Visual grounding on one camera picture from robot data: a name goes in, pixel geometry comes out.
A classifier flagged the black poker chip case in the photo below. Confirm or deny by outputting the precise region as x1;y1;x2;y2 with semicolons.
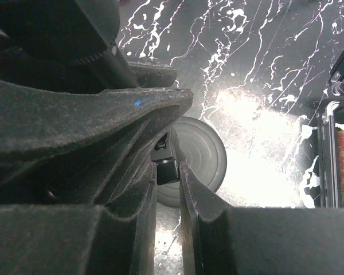
317;50;344;209

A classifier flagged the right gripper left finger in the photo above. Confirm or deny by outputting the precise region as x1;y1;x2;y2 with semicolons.
0;163;157;274

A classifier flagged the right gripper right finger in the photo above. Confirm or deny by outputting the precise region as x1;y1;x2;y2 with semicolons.
179;162;344;274

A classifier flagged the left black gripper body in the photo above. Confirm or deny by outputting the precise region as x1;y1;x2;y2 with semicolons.
0;0;121;92

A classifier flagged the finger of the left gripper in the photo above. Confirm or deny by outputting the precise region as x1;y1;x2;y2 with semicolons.
128;61;177;88
0;80;193;203

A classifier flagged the black microphone stand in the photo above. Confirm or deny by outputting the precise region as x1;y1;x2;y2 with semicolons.
112;50;227;208

